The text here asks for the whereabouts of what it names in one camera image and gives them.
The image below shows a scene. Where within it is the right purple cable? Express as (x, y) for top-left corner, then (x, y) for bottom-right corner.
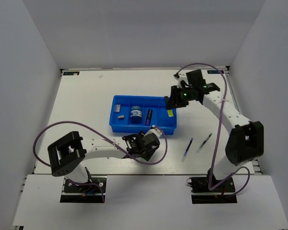
(175, 62), (252, 198)

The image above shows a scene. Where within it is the green pen refill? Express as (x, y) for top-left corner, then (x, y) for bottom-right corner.
(196, 133), (212, 153)

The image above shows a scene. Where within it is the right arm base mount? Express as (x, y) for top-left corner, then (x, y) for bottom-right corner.
(188, 176), (238, 204)

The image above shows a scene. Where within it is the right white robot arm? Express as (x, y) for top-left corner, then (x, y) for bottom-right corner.
(165, 69), (264, 191)

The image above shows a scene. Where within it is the left table corner label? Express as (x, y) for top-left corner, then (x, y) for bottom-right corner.
(63, 71), (80, 76)

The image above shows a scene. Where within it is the right table corner label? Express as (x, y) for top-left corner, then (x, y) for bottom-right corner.
(207, 70), (224, 74)

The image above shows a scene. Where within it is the yellow black highlighter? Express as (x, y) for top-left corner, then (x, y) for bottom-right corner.
(167, 109), (175, 117)

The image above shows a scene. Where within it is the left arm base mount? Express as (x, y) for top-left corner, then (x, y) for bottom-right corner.
(60, 176), (107, 204)

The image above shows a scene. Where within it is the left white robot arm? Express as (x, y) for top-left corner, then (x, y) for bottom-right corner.
(48, 128), (162, 191)

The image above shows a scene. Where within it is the blue pen refill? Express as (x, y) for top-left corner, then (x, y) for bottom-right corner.
(181, 138), (193, 162)

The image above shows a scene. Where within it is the blue plastic divided tray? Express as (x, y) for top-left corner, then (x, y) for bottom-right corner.
(109, 95), (177, 135)

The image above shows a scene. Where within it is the purple black highlighter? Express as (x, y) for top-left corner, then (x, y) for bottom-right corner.
(145, 109), (153, 126)

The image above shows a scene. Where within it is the white eraser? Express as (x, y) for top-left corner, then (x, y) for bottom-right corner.
(114, 104), (121, 113)

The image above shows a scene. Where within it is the blue correction tape roll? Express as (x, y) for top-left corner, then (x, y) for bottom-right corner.
(130, 105), (143, 124)

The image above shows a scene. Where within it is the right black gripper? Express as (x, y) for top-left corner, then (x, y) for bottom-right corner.
(166, 85), (194, 109)

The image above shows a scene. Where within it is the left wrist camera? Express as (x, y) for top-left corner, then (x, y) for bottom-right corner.
(145, 125), (164, 138)

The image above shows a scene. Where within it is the table corner label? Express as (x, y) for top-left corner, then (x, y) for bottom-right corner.
(207, 70), (224, 74)
(63, 71), (80, 76)

